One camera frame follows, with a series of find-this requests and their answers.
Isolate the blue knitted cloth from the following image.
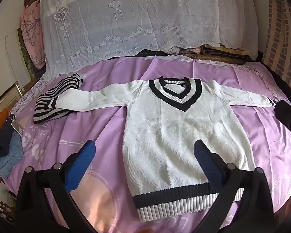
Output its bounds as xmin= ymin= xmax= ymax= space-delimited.
xmin=0 ymin=132 xmax=23 ymax=179

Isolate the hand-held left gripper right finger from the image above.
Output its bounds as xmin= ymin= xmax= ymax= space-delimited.
xmin=193 ymin=139 xmax=275 ymax=233

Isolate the brick pattern curtain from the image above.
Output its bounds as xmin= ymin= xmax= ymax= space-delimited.
xmin=262 ymin=0 xmax=291 ymax=90

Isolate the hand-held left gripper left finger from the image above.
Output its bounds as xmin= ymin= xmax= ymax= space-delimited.
xmin=15 ymin=139 xmax=97 ymax=233

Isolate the pink floral quilt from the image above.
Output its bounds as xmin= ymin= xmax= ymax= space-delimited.
xmin=20 ymin=0 xmax=46 ymax=71

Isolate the white knit sweater black trim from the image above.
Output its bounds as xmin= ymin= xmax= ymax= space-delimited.
xmin=55 ymin=76 xmax=277 ymax=222

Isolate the black white striped garment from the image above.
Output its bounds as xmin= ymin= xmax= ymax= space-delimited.
xmin=33 ymin=73 xmax=85 ymax=124

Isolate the wooden frame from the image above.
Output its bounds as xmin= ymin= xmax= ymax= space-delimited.
xmin=0 ymin=83 xmax=22 ymax=122

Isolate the purple bed sheet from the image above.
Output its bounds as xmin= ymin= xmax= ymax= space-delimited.
xmin=0 ymin=55 xmax=291 ymax=233

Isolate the framed green painting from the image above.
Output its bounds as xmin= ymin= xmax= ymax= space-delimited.
xmin=16 ymin=27 xmax=39 ymax=82

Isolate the white paper tag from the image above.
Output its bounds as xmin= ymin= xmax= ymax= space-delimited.
xmin=10 ymin=116 xmax=23 ymax=136

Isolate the wicker chair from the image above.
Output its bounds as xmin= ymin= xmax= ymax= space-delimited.
xmin=0 ymin=175 xmax=17 ymax=221

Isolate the dark navy cloth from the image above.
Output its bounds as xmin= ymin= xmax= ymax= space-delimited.
xmin=0 ymin=119 xmax=14 ymax=161

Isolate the white lace cover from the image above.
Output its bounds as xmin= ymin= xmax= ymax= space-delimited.
xmin=39 ymin=0 xmax=259 ymax=82

